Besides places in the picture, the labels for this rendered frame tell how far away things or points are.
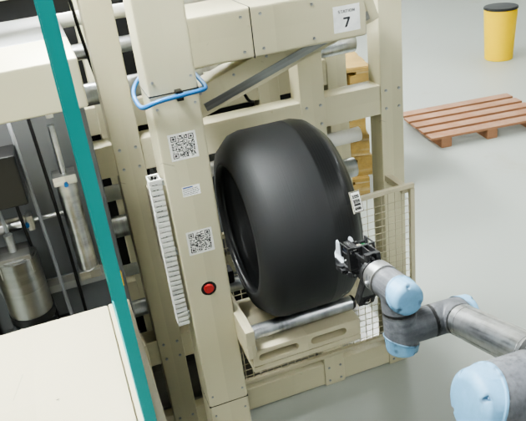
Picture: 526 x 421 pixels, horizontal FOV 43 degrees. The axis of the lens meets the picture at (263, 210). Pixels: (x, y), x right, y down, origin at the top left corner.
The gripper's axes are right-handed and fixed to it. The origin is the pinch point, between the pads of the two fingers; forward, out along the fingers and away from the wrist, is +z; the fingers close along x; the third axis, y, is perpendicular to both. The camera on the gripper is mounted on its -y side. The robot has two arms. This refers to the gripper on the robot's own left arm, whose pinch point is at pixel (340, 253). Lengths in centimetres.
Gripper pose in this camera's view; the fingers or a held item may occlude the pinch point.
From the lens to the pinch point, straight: 174.1
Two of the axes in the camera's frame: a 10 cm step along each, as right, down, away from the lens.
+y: -1.5, -9.3, -3.4
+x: -9.4, 2.5, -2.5
